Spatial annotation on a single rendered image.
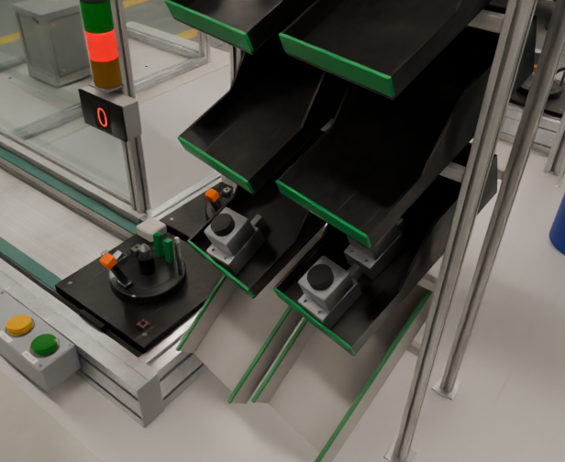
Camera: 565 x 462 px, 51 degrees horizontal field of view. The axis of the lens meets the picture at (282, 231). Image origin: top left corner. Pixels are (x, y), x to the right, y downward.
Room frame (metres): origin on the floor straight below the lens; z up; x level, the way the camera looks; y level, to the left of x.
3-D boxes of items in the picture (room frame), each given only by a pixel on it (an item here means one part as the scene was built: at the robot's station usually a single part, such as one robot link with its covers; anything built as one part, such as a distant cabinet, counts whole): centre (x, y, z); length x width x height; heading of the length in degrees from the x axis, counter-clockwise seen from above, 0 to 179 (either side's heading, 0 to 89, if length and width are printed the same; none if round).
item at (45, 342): (0.64, 0.39, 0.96); 0.04 x 0.04 x 0.02
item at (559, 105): (1.72, -0.77, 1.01); 0.24 x 0.24 x 0.13; 54
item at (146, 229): (0.94, 0.27, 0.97); 0.05 x 0.05 x 0.04; 54
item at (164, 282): (0.81, 0.25, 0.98); 0.14 x 0.14 x 0.02
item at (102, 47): (1.01, 0.33, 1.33); 0.05 x 0.05 x 0.05
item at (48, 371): (0.68, 0.44, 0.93); 0.21 x 0.07 x 0.06; 54
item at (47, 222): (1.00, 0.47, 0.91); 0.84 x 0.28 x 0.10; 54
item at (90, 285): (0.81, 0.25, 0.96); 0.24 x 0.24 x 0.02; 54
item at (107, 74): (1.01, 0.33, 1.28); 0.05 x 0.05 x 0.05
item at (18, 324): (0.68, 0.44, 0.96); 0.04 x 0.04 x 0.02
